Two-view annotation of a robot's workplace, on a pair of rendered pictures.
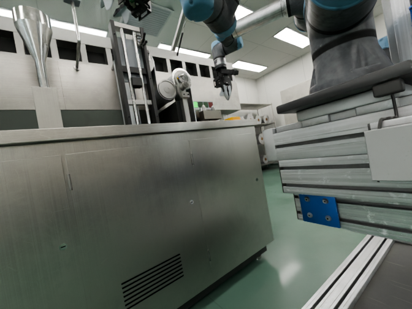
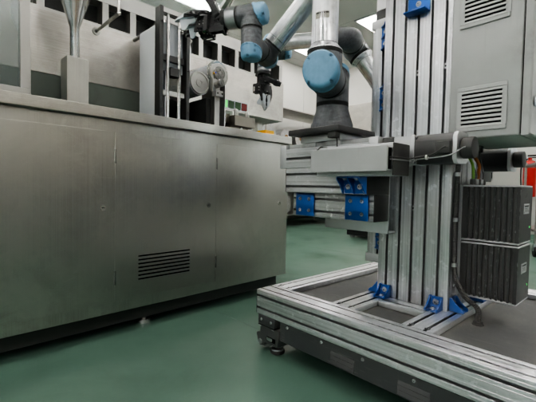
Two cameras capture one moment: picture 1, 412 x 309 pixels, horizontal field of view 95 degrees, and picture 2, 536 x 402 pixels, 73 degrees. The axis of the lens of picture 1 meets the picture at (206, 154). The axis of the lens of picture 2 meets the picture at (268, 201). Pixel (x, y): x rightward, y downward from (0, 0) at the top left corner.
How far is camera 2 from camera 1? 0.88 m
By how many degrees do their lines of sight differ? 9
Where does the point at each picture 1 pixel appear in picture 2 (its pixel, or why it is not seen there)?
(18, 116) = not seen: hidden behind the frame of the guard
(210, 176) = (231, 186)
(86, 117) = (96, 92)
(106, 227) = (135, 202)
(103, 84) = (120, 57)
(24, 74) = (41, 30)
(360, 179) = (321, 181)
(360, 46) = (334, 108)
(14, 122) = not seen: hidden behind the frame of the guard
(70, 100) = not seen: hidden behind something
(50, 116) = (79, 89)
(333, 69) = (320, 117)
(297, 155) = (297, 165)
